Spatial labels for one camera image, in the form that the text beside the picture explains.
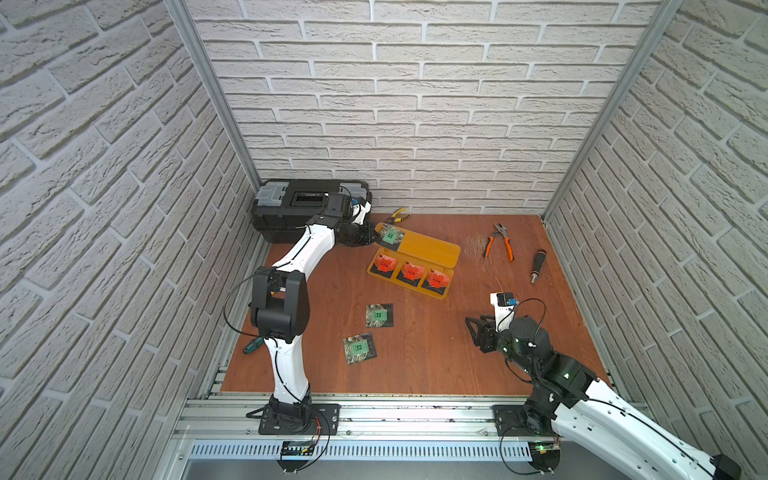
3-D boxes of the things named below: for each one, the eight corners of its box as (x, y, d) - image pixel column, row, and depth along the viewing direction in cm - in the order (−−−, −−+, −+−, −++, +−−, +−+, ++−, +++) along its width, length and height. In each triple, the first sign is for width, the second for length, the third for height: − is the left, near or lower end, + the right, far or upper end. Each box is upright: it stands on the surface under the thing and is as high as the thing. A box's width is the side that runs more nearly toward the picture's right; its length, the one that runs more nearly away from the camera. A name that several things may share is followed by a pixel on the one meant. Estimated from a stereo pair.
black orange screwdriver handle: (527, 281, 103) (530, 277, 101) (536, 251, 111) (538, 247, 109) (536, 285, 102) (539, 281, 100) (544, 254, 110) (547, 251, 109)
